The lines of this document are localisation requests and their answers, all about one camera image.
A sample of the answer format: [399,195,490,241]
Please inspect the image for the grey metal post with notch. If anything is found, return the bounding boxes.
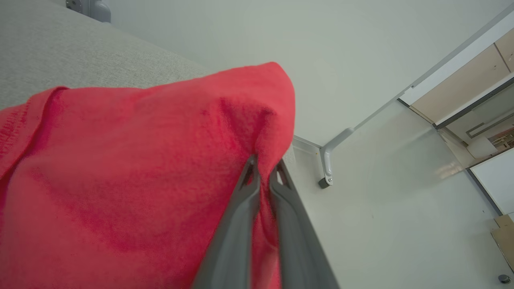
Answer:
[65,0,112,23]

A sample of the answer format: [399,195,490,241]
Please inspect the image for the grey partition leg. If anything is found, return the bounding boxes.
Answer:
[319,85,414,188]

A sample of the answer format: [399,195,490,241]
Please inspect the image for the brown cardboard piece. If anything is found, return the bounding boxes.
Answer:
[490,214,514,273]

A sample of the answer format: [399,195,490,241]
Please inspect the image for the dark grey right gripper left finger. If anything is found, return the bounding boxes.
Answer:
[193,155,262,289]

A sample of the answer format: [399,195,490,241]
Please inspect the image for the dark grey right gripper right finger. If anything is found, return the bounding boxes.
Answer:
[269,159,340,289]

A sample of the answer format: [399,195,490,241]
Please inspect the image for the red garment with white stripes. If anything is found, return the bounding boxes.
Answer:
[0,61,296,289]

